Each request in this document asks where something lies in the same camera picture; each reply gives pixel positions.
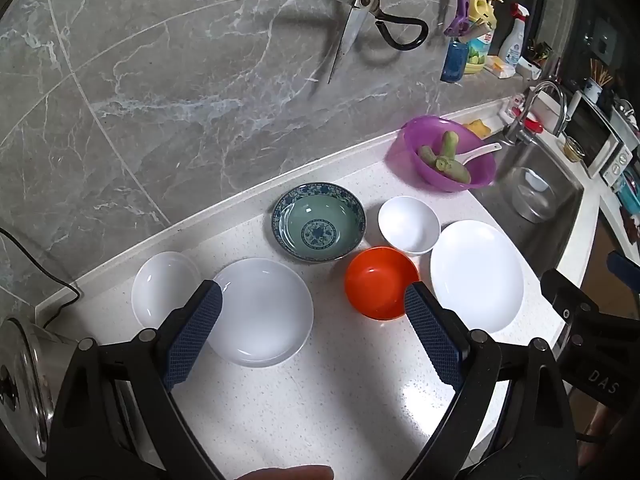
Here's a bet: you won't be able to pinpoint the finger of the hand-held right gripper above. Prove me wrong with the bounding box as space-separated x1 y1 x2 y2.
606 251 640 293
540 269 601 321

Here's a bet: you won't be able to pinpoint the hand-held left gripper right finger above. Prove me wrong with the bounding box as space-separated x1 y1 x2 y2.
400 282 583 480

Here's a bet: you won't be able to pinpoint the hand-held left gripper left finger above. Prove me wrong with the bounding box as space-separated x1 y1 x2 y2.
47 280 226 480

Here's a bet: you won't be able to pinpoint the blue patterned ceramic bowl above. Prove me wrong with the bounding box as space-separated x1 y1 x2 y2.
271 182 367 264

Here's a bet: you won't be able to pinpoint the person's right hand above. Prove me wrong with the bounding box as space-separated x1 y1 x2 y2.
577 402 618 467

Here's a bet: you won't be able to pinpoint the person's left hand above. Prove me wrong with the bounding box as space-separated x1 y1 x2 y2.
235 465 335 480

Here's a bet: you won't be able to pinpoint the small white plate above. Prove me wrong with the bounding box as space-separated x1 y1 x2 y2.
131 251 202 329

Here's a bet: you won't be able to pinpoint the steel sink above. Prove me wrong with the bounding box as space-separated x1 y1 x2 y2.
472 135 587 273

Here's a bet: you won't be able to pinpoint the oval white plate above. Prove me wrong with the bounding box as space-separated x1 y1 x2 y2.
430 220 525 334

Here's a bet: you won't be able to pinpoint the large round white plate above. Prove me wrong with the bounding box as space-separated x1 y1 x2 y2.
206 258 314 367

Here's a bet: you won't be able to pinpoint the orange bowl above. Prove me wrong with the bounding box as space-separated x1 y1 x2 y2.
345 246 421 321

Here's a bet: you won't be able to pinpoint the steel bowl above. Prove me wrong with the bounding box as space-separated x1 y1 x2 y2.
510 166 554 224

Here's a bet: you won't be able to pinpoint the small white bowl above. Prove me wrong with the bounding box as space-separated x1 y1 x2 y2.
377 196 441 255

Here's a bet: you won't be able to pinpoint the microwave oven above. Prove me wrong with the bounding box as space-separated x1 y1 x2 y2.
567 91 635 187

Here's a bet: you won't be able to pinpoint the white plastic spoon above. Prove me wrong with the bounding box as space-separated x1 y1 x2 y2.
457 142 502 166

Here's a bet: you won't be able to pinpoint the yellow sponge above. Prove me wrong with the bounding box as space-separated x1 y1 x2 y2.
462 119 493 139

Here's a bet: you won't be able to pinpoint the steel faucet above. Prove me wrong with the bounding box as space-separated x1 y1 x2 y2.
501 80 569 147

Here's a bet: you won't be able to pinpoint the bundle of chopsticks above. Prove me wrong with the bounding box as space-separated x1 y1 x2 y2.
589 57 615 87

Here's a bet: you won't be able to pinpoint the purple plastic basin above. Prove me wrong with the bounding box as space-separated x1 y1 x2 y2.
385 115 497 194

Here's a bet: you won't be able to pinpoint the white spray bottle red trigger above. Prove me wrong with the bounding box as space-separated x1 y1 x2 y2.
497 2 531 67

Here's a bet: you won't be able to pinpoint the yellow detergent bottle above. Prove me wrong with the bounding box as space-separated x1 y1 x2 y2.
462 0 503 76

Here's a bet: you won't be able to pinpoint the steel kitchen scissors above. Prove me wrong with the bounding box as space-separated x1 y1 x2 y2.
262 0 430 85

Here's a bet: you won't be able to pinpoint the black power cable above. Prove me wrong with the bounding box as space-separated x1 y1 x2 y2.
0 227 81 330

